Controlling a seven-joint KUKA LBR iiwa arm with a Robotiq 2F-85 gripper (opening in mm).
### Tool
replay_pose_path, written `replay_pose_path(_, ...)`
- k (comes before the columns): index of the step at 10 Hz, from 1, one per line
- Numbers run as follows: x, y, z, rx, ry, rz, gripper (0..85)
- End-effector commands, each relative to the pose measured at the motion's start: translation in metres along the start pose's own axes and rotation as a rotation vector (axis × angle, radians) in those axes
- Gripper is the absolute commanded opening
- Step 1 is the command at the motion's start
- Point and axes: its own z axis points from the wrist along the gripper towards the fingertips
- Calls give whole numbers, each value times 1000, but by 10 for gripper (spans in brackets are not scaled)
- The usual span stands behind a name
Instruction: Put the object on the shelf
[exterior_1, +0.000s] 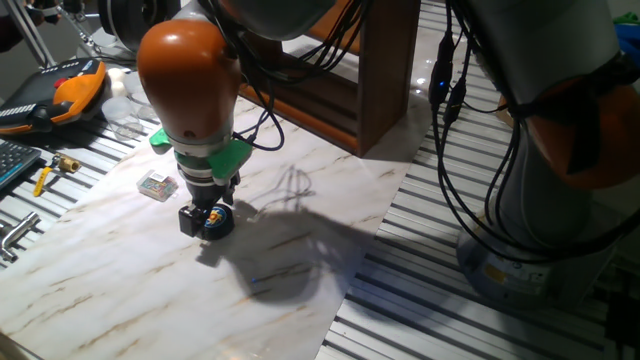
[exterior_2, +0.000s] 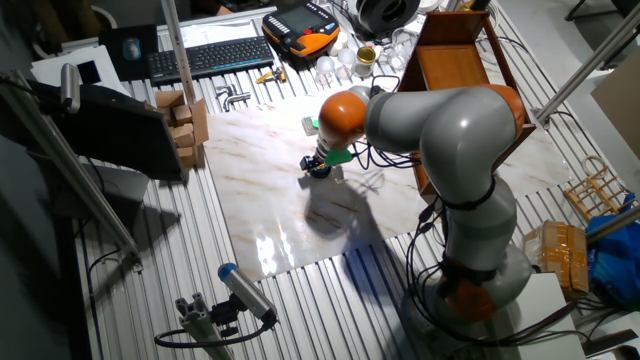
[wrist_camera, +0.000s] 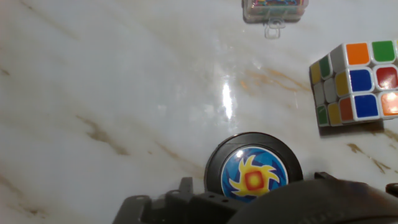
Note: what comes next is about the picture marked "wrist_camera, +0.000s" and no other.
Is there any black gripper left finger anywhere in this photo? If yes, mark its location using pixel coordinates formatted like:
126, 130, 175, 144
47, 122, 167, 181
111, 176, 249, 224

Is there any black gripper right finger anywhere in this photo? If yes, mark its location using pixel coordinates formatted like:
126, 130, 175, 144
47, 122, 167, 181
313, 170, 398, 198

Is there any black yo-yo with blue sticker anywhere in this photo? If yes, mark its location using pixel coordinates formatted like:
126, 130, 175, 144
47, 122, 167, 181
203, 131, 304, 203

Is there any white Rubik's cube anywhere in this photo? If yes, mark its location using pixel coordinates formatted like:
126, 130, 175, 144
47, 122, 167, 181
309, 39, 398, 128

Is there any marble pattern table sheet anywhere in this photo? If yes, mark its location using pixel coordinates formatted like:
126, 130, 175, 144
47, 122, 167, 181
0, 0, 398, 224

